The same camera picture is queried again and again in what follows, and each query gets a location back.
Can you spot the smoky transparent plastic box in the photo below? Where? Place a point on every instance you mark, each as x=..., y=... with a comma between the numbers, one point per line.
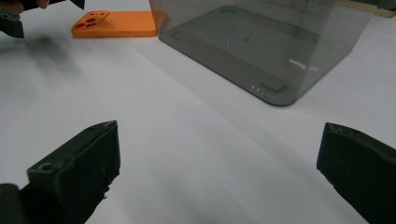
x=249, y=46

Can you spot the tan wooden strip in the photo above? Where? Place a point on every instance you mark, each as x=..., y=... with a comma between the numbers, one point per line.
x=383, y=13

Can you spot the orange phone case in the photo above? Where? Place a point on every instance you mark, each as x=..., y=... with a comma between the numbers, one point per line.
x=124, y=25

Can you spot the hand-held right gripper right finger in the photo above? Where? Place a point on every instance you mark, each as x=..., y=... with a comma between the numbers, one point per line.
x=361, y=174

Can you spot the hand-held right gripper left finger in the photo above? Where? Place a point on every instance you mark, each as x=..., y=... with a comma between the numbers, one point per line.
x=74, y=174

